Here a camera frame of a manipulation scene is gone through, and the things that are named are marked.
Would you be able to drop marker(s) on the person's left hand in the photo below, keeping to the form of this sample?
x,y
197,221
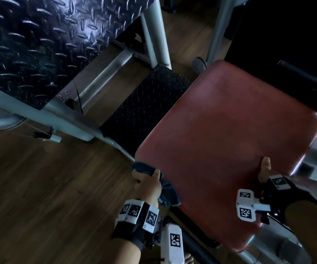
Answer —
x,y
147,186

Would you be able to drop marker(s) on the person's right hand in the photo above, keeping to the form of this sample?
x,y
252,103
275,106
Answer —
x,y
265,167

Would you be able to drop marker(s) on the blue cleaning cloth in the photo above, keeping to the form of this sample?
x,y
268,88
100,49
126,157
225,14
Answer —
x,y
169,192

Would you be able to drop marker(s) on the red square machine seat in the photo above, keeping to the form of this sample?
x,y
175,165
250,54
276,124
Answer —
x,y
224,134

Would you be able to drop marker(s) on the person's left forearm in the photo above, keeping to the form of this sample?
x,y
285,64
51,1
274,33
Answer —
x,y
122,255

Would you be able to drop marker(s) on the person's right forearm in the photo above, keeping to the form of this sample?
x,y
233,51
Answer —
x,y
312,230

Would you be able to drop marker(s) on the person's right foot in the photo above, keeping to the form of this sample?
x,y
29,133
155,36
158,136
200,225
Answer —
x,y
188,260

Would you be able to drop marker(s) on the right marker wristband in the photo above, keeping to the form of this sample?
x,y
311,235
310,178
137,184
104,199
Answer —
x,y
279,195

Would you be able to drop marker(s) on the marker wristband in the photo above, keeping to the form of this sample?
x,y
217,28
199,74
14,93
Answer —
x,y
131,230
279,195

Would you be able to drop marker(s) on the left marker wristband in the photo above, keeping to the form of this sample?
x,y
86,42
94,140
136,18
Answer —
x,y
131,230

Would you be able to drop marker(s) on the large black diamond plate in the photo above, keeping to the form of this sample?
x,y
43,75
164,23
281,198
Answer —
x,y
37,38

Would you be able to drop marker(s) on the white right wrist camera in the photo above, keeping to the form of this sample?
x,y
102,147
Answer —
x,y
245,208

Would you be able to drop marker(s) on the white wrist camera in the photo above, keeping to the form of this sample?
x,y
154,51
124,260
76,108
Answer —
x,y
175,244
245,208

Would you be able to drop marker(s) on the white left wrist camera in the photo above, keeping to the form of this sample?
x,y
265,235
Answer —
x,y
175,244

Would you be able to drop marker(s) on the silver tubular machine frame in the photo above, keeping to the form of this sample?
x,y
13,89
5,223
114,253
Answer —
x,y
37,118

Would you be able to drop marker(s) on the grey wheeled machine frame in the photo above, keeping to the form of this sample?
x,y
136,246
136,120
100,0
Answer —
x,y
221,24

